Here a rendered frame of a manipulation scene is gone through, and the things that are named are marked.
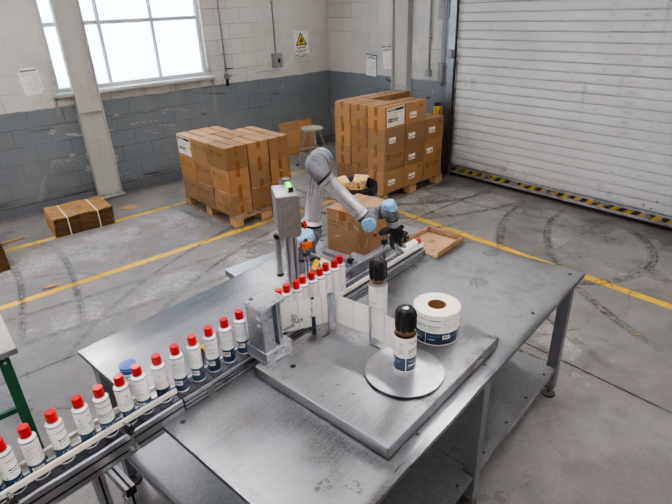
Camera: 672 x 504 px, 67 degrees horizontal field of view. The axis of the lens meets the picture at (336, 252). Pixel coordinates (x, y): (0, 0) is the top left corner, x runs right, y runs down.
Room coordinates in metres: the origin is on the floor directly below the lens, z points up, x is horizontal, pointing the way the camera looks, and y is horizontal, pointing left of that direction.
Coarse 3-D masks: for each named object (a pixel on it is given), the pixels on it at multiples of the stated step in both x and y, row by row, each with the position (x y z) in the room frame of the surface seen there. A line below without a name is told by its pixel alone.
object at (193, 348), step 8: (192, 336) 1.60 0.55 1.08; (192, 344) 1.59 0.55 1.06; (192, 352) 1.58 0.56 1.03; (200, 352) 1.60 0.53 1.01; (192, 360) 1.58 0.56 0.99; (200, 360) 1.59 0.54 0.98; (192, 368) 1.58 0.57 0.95; (200, 368) 1.59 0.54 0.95; (192, 376) 1.59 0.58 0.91; (200, 376) 1.58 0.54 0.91
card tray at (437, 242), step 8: (416, 232) 2.96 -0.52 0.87; (424, 232) 3.03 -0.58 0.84; (432, 232) 3.03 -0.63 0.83; (440, 232) 2.99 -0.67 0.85; (448, 232) 2.95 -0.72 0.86; (408, 240) 2.89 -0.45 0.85; (424, 240) 2.91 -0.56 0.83; (432, 240) 2.91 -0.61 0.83; (440, 240) 2.90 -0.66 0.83; (448, 240) 2.90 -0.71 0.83; (456, 240) 2.82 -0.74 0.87; (424, 248) 2.80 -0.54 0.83; (432, 248) 2.79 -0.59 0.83; (440, 248) 2.79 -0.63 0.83; (448, 248) 2.75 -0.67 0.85; (432, 256) 2.69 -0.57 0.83; (440, 256) 2.69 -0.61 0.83
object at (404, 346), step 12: (396, 312) 1.59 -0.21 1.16; (408, 312) 1.57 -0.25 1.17; (396, 324) 1.58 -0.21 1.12; (408, 324) 1.56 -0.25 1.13; (396, 336) 1.57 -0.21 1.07; (408, 336) 1.57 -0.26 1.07; (396, 348) 1.57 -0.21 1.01; (408, 348) 1.55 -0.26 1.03; (396, 360) 1.57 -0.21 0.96; (408, 360) 1.55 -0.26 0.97; (396, 372) 1.57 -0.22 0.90; (408, 372) 1.55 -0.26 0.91
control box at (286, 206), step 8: (272, 192) 2.13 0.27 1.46; (280, 192) 2.08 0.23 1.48; (296, 192) 2.09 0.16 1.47; (272, 200) 2.17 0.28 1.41; (280, 200) 2.02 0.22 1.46; (288, 200) 2.02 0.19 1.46; (296, 200) 2.03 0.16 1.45; (280, 208) 2.02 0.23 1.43; (288, 208) 2.02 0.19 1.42; (296, 208) 2.03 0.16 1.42; (280, 216) 2.02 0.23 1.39; (288, 216) 2.02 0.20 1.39; (296, 216) 2.03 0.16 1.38; (280, 224) 2.02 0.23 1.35; (288, 224) 2.02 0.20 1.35; (296, 224) 2.03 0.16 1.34; (280, 232) 2.02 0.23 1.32; (288, 232) 2.02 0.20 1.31; (296, 232) 2.03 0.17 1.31
